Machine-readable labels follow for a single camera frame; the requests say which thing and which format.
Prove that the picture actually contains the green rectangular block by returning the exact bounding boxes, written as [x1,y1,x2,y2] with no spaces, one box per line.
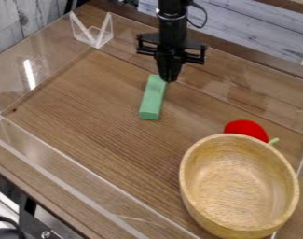
[138,75,166,120]

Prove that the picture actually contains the black cable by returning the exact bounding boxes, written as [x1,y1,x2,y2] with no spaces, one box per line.
[0,215,28,239]

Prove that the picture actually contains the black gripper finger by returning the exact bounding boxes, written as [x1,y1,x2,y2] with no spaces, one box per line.
[156,55,182,83]

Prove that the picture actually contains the clear acrylic tray wall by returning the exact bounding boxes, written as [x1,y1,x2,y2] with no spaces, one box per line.
[0,107,198,239]

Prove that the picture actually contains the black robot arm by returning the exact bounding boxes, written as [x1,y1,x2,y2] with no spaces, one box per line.
[136,0,208,83]

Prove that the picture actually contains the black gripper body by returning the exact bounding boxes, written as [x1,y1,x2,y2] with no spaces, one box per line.
[136,16,206,64]

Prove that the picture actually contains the light wooden bowl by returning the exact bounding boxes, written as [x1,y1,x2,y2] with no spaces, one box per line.
[178,134,298,239]

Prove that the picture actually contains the black metal table bracket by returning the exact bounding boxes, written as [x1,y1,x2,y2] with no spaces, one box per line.
[18,197,62,239]

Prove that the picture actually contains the clear acrylic corner bracket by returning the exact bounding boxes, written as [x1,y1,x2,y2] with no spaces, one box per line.
[68,12,113,49]

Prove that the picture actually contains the red toy apple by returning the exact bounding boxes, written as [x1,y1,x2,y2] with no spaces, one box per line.
[222,119,269,142]

